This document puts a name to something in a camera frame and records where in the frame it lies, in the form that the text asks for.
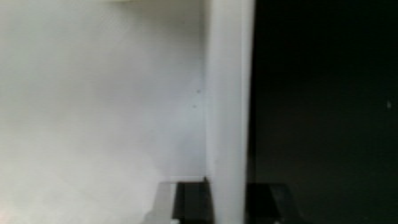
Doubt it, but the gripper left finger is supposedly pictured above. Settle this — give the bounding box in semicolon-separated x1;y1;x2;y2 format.
150;178;213;224

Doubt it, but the white square tabletop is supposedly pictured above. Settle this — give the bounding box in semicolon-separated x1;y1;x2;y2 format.
0;0;254;224

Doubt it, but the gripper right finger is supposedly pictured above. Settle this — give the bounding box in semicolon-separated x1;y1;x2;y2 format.
245;183;302;224

